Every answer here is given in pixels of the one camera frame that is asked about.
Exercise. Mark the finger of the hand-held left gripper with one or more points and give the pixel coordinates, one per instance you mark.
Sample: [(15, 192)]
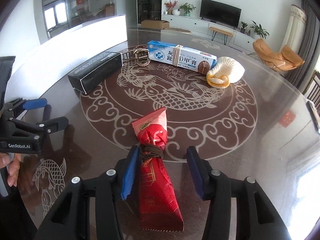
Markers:
[(53, 125), (35, 104)]

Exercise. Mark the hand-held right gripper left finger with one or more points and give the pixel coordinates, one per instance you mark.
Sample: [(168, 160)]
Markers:
[(130, 177)]

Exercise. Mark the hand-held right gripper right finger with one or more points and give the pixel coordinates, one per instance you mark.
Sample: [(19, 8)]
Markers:
[(195, 175)]

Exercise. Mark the red foil packet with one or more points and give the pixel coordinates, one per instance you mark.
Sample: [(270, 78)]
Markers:
[(156, 192)]

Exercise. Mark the gold beaded hair clip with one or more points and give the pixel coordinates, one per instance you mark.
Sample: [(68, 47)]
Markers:
[(141, 55)]

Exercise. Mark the person's left hand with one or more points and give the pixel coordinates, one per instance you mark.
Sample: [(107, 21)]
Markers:
[(12, 170)]

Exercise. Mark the black rectangular box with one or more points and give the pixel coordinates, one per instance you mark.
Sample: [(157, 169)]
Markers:
[(97, 67)]

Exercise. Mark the white seashell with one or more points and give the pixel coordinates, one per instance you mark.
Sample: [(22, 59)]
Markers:
[(230, 71)]

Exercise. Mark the tan rubber band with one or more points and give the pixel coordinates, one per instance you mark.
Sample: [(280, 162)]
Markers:
[(178, 55)]

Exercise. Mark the wooden sideboard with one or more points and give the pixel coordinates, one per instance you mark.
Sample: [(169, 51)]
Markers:
[(110, 8)]

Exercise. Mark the blue white medicine box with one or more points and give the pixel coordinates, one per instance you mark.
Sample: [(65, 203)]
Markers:
[(162, 53)]

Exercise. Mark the cardboard box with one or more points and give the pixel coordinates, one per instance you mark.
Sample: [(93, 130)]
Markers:
[(153, 24)]

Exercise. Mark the orange lounge chair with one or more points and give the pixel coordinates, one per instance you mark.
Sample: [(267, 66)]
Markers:
[(268, 52)]

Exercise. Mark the wooden bench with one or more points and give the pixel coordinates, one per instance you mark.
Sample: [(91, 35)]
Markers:
[(221, 31)]

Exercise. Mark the dark wooden chair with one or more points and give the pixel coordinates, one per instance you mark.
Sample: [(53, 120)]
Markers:
[(314, 87)]

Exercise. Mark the white television cabinet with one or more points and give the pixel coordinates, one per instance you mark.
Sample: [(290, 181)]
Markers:
[(192, 25)]

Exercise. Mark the dark display cabinet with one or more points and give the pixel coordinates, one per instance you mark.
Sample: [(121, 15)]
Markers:
[(149, 0)]

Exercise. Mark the small potted plant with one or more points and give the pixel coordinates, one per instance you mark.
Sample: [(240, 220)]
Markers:
[(243, 27)]

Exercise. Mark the large leafy potted plant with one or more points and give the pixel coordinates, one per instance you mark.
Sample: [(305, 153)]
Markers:
[(259, 28)]

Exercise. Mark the white round vase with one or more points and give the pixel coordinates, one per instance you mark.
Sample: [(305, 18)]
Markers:
[(176, 12)]

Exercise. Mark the black television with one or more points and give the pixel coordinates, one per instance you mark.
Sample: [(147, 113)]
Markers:
[(220, 12)]

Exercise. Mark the red flowers in vase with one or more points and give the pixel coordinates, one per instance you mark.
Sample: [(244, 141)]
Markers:
[(170, 6)]

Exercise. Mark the green potted plant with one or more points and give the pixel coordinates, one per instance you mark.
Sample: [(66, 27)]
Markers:
[(187, 8)]

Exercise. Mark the grey curtain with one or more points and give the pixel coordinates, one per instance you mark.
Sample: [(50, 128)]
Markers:
[(311, 45)]

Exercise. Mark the covered standing air conditioner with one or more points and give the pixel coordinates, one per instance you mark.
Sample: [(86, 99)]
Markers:
[(295, 27)]

